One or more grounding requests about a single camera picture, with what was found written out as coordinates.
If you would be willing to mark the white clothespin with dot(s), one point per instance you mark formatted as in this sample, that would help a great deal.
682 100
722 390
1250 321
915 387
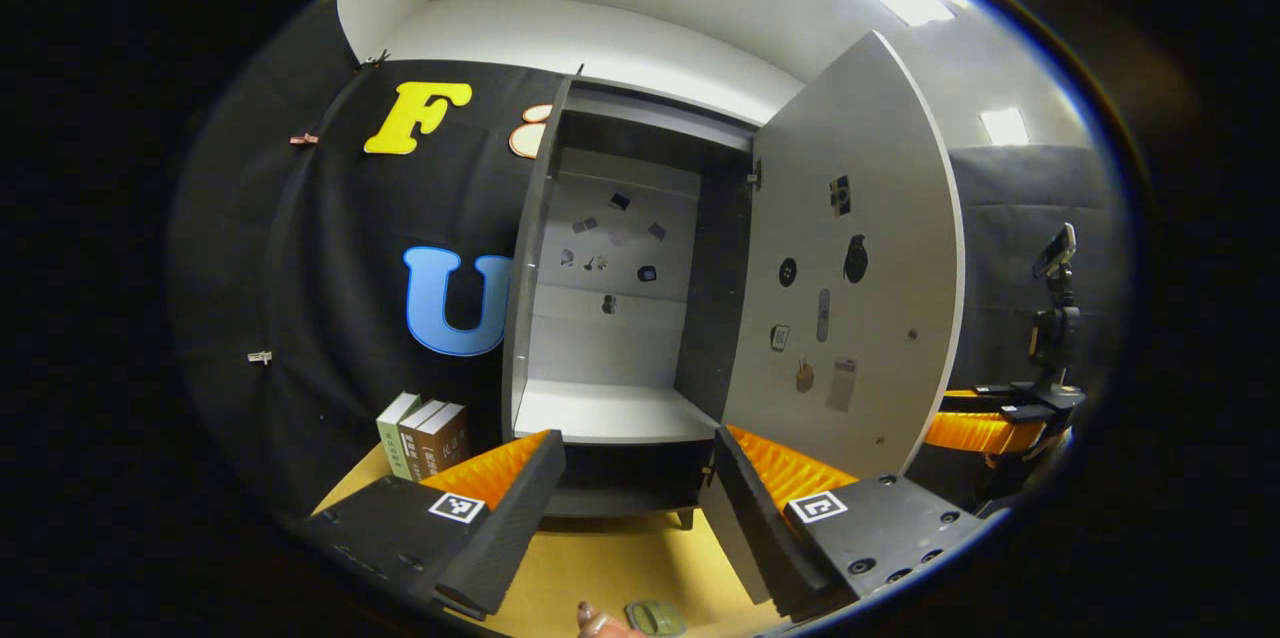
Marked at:
259 357

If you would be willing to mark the green bottle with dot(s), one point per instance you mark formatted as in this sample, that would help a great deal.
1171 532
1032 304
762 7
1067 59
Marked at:
655 618

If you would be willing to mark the black backdrop cloth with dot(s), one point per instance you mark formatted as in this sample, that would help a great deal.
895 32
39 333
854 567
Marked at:
330 268

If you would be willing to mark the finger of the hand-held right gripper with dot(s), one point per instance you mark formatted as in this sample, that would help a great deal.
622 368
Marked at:
980 433
965 394

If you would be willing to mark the red clothespin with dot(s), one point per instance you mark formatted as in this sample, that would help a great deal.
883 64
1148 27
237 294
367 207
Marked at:
303 138

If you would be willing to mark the grey cabinet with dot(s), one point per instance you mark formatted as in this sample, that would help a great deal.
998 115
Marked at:
610 413

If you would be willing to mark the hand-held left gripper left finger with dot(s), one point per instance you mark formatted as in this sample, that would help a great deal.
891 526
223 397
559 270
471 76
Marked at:
510 528

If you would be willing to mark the beige cabinet door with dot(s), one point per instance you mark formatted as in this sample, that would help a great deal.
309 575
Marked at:
880 218

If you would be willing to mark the small ceiling light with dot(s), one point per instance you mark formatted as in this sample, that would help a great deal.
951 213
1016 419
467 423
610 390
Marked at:
1003 126

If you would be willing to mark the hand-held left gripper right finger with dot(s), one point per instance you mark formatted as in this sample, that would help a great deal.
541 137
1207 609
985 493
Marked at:
760 528

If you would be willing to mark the black clip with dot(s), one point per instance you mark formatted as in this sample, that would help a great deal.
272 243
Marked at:
375 60

